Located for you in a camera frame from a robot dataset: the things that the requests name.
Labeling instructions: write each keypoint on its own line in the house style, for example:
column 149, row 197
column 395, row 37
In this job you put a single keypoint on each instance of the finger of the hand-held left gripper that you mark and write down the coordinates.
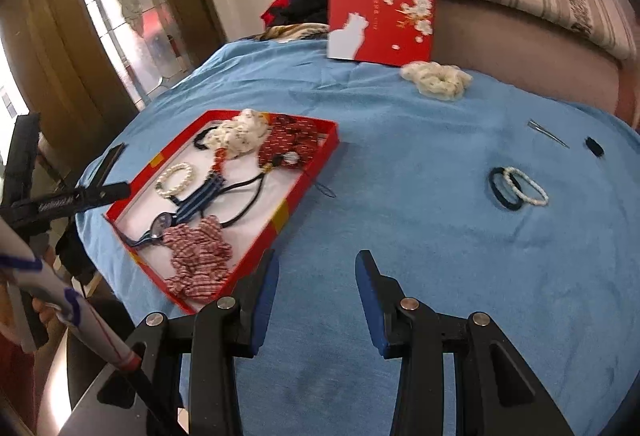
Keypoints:
column 110, row 192
column 112, row 156

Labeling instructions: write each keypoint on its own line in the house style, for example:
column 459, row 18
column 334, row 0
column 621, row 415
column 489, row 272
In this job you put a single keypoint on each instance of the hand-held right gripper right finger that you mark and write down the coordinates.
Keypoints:
column 370, row 296

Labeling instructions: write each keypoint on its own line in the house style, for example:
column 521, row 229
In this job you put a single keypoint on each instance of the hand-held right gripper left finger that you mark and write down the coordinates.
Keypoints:
column 265, row 301

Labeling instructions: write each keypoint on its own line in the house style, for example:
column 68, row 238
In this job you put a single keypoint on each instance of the red box tray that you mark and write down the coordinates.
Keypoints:
column 150, row 216

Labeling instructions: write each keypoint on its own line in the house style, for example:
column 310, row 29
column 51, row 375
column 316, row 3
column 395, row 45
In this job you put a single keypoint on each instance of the blue round pendant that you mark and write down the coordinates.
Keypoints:
column 161, row 223

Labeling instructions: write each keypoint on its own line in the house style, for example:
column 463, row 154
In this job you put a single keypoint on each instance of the red plaid scrunchie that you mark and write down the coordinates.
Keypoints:
column 197, row 261

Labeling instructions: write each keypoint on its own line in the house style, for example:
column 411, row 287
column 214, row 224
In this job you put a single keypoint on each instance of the blue striped ribbon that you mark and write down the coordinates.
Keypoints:
column 200, row 198

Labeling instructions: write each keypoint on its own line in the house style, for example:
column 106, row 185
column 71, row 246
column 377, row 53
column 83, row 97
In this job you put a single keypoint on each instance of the thin black headband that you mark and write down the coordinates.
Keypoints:
column 250, row 210

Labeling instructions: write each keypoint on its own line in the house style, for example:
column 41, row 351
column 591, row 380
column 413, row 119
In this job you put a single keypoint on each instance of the white dotted scrunchie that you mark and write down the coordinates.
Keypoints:
column 240, row 131

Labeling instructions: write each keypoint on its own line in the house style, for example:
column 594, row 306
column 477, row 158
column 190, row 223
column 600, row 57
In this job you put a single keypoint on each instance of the red polka dot scrunchie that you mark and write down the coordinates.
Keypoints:
column 285, row 141

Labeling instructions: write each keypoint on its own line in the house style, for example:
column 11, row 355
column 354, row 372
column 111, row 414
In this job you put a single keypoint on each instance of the wooden door with glass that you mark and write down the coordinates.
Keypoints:
column 60, row 41

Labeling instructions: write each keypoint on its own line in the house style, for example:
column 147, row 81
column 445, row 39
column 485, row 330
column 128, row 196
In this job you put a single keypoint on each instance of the brown patterned cloth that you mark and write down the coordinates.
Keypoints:
column 295, row 32

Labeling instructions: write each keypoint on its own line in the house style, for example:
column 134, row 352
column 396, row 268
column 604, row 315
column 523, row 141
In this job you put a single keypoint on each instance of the cream dotted scrunchie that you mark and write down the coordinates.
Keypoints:
column 435, row 81

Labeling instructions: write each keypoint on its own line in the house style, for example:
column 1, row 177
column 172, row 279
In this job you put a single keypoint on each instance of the silver hair clip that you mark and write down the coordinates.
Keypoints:
column 545, row 132

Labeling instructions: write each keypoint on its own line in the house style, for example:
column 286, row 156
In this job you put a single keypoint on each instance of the black and red clothes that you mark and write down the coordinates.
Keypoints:
column 310, row 1

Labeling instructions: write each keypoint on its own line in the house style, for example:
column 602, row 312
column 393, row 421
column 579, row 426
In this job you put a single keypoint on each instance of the red flowered box lid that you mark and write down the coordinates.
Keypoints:
column 380, row 36

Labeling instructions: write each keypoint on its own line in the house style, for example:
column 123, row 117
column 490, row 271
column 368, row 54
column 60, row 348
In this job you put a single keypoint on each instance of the pink quilted sofa backrest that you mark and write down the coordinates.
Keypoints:
column 525, row 46

